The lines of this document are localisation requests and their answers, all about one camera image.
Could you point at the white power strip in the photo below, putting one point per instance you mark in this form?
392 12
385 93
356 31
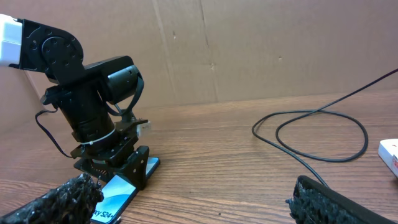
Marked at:
388 153

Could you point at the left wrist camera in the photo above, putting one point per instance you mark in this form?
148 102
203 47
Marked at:
143 128

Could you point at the smartphone with blue screen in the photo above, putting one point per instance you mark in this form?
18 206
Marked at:
118 194

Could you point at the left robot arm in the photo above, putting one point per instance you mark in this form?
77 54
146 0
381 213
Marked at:
96 99

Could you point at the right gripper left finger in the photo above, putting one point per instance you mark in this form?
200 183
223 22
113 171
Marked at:
73 202

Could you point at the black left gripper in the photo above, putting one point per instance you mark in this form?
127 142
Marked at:
113 151

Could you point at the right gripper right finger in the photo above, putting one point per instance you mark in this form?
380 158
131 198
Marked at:
313 202

